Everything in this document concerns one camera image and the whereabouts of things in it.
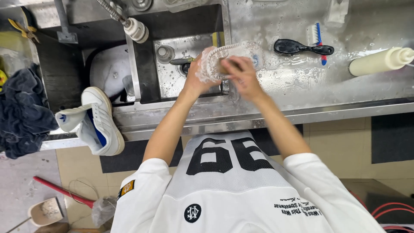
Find black handled tool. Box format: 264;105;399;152
169;57;196;65

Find white round basin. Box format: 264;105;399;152
89;44;135;99

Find black floor mat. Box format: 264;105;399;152
99;124;304;174

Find red hoses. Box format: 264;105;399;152
348;190;414;233

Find person's left hand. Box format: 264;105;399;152
182;47;224;96

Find yellow sponge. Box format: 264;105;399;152
212;31;226;48

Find blue and red small brush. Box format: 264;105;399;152
311;23;328;66

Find clear plastic bag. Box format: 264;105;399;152
91;196;117;227

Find brown scrub brush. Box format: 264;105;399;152
216;60;241;76

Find white sneaker with blue lining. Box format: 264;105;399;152
55;86;125;157

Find cream plastic bottle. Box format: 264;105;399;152
348;47;414;77

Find grey metal bracket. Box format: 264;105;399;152
53;0;79;44

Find black plastic brush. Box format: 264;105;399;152
274;39;335;56

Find beige dustpan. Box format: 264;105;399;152
27;197;64;227

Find stainless steel sink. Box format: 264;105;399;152
34;3;240;112

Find faucet hose with white sprayer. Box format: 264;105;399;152
95;0;149;44

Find person's right hand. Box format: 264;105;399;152
221;56;265;101

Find white sneaker with clear sole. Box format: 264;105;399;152
200;41;265;83

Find clear plastic wrapper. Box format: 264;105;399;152
324;0;350;28

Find dark blue towel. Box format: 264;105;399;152
0;64;59;160

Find white jersey shirt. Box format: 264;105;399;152
110;129;387;233

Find yellow handled pliers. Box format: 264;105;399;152
8;18;40;43

